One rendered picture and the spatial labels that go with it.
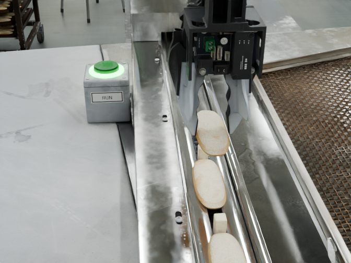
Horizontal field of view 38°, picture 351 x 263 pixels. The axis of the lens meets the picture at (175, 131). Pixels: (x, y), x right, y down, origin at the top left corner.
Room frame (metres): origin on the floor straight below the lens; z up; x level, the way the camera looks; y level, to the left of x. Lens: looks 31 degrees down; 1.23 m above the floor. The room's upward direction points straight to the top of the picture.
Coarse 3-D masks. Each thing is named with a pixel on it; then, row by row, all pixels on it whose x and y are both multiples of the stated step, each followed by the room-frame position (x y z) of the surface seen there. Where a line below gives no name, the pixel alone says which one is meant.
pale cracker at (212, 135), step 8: (200, 112) 0.55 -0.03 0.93; (208, 112) 0.54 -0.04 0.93; (200, 120) 0.52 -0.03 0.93; (208, 120) 0.52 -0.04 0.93; (216, 120) 0.52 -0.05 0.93; (200, 128) 0.51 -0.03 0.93; (208, 128) 0.50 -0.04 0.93; (216, 128) 0.50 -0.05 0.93; (224, 128) 0.51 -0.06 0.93; (200, 136) 0.49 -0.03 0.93; (208, 136) 0.49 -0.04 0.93; (216, 136) 0.49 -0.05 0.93; (224, 136) 0.49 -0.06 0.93; (200, 144) 0.48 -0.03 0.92; (208, 144) 0.47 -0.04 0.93; (216, 144) 0.47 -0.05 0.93; (224, 144) 0.47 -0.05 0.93; (208, 152) 0.46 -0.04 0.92; (216, 152) 0.46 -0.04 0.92; (224, 152) 0.46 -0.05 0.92
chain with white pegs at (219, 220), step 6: (192, 138) 0.63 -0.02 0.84; (198, 144) 0.56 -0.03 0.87; (198, 150) 0.55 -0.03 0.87; (198, 156) 0.55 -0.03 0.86; (204, 156) 0.55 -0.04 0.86; (210, 210) 0.47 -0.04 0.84; (216, 210) 0.46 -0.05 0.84; (210, 216) 0.45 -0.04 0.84; (216, 216) 0.42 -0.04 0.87; (222, 216) 0.42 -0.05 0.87; (210, 222) 0.44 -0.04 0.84; (216, 222) 0.41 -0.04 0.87; (222, 222) 0.41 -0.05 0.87; (216, 228) 0.41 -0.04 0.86; (222, 228) 0.41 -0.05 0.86
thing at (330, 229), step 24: (264, 72) 0.74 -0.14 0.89; (288, 72) 0.73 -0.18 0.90; (312, 72) 0.72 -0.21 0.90; (336, 72) 0.71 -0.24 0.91; (264, 96) 0.66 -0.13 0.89; (288, 96) 0.65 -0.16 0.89; (312, 96) 0.65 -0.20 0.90; (336, 96) 0.64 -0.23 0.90; (288, 144) 0.53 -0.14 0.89; (312, 144) 0.53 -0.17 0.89; (312, 168) 0.48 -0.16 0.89; (336, 168) 0.48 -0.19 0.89; (312, 192) 0.43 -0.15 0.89; (336, 192) 0.43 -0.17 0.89; (336, 216) 0.40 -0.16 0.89; (336, 240) 0.36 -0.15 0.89
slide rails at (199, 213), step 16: (176, 96) 0.74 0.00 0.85; (176, 112) 0.69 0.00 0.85; (176, 128) 0.64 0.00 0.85; (192, 144) 0.59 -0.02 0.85; (192, 160) 0.55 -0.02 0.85; (224, 160) 0.55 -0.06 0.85; (192, 176) 0.52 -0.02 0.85; (224, 176) 0.52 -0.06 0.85; (192, 192) 0.49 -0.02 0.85; (192, 208) 0.46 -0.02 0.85; (224, 208) 0.46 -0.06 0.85; (208, 224) 0.43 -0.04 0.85; (240, 224) 0.43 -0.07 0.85; (208, 240) 0.40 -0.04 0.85; (240, 240) 0.40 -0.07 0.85
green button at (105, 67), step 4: (96, 64) 0.74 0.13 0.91; (100, 64) 0.74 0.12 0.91; (104, 64) 0.74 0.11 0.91; (108, 64) 0.74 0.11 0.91; (112, 64) 0.74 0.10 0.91; (116, 64) 0.74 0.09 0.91; (96, 68) 0.73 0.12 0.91; (100, 68) 0.72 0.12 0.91; (104, 68) 0.72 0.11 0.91; (108, 68) 0.72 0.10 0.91; (112, 68) 0.72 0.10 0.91; (116, 68) 0.73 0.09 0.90; (96, 72) 0.72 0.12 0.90; (100, 72) 0.72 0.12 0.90; (104, 72) 0.72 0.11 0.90; (108, 72) 0.72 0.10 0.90; (112, 72) 0.72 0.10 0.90
